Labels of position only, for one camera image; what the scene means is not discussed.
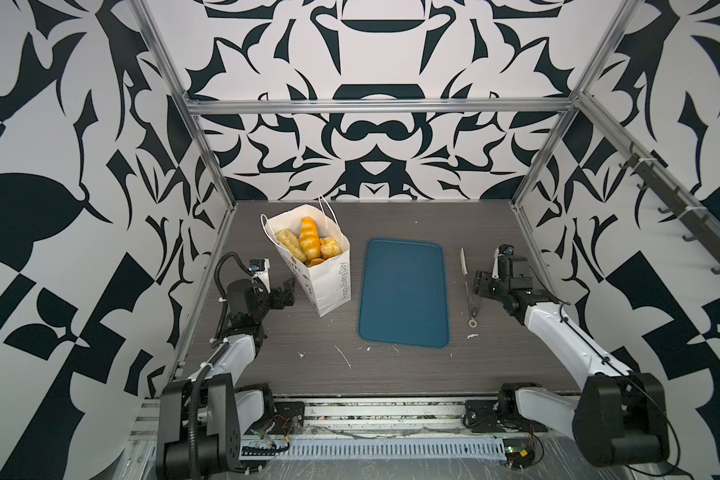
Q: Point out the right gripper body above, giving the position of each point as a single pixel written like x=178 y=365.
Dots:
x=490 y=287

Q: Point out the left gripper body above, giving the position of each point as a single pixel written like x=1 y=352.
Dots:
x=275 y=301

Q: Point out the metal tongs white tips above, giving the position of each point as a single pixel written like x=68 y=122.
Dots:
x=473 y=306

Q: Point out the small striped bread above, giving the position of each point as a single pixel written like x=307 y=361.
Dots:
x=291 y=243

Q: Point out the croissant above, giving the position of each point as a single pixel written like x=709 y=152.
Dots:
x=309 y=238

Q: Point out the white paper bag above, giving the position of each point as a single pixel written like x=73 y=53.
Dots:
x=328 y=285

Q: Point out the round flaky pastry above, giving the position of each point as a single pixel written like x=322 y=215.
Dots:
x=329 y=247

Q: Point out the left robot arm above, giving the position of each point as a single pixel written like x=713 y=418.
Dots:
x=203 y=418

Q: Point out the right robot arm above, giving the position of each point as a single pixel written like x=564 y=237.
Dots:
x=619 y=418

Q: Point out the teal tray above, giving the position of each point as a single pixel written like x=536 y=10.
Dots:
x=404 y=294

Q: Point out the small circuit board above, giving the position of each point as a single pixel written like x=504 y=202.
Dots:
x=522 y=454

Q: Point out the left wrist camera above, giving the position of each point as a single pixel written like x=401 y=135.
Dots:
x=259 y=267

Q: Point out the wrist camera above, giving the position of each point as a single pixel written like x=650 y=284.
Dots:
x=259 y=267
x=508 y=265

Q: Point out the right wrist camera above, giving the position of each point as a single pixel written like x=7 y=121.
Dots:
x=508 y=265

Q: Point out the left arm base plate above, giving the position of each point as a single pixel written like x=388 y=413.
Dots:
x=280 y=418

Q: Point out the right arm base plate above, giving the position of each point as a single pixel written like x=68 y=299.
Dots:
x=483 y=416

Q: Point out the wall hook rail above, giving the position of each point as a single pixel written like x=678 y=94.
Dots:
x=701 y=224

